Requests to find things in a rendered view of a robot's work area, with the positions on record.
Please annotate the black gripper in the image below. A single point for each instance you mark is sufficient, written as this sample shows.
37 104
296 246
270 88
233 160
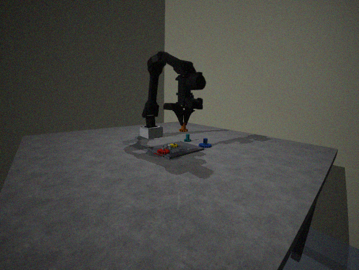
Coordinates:
178 109

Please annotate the blue gear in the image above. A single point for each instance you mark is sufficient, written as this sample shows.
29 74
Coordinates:
205 143

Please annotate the brown gear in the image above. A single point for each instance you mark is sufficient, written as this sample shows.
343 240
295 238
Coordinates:
183 128

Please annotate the teal gear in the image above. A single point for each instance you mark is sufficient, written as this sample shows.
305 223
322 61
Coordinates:
187 138

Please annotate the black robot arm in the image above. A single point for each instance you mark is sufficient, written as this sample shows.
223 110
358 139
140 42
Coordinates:
188 79

